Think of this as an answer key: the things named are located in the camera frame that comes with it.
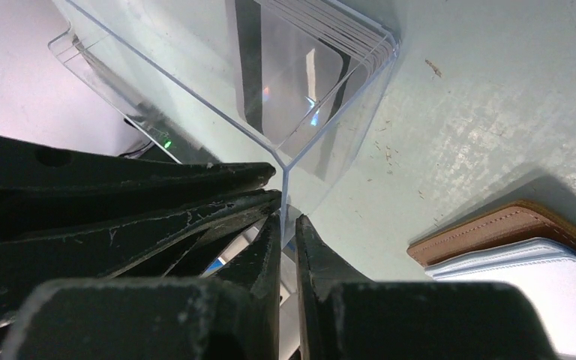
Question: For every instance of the brown leather card holder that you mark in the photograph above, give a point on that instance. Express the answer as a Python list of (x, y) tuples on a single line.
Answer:
[(522, 244)]

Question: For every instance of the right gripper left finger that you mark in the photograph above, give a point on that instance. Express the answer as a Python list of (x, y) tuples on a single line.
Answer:
[(231, 314)]

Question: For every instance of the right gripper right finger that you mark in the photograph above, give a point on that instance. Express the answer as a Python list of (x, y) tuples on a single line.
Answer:
[(346, 315)]

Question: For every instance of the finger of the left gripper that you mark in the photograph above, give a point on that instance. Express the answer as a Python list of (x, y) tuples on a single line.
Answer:
[(44, 188), (143, 245)]

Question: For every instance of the clear plastic card box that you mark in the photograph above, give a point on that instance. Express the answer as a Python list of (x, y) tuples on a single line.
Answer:
[(167, 67)]

